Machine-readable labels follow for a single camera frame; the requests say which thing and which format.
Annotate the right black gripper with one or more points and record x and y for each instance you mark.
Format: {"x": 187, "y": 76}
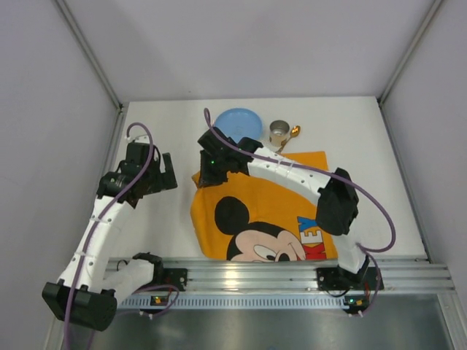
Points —
{"x": 210, "y": 175}

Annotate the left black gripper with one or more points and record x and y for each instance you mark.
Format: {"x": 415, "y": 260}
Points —
{"x": 160, "y": 176}

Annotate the orange Mickey Mouse cloth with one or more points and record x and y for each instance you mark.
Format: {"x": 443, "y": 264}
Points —
{"x": 248, "y": 219}

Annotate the blue plastic plate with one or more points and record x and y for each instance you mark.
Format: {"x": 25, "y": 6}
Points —
{"x": 238, "y": 123}

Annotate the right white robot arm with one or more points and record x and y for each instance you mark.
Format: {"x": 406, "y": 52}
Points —
{"x": 333, "y": 194}

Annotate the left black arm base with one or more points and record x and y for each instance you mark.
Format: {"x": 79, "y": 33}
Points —
{"x": 171, "y": 279}

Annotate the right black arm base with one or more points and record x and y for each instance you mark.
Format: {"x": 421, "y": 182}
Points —
{"x": 332, "y": 279}

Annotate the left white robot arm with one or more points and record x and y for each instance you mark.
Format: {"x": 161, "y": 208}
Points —
{"x": 84, "y": 294}

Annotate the small metal cup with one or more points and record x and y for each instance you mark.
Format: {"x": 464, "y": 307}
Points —
{"x": 278, "y": 133}

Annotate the copper spoon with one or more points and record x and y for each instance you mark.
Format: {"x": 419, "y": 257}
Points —
{"x": 295, "y": 132}

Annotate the aluminium mounting rail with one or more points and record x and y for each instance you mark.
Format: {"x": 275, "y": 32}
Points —
{"x": 399, "y": 276}

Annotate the perforated cable duct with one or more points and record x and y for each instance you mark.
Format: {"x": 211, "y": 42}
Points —
{"x": 194, "y": 302}

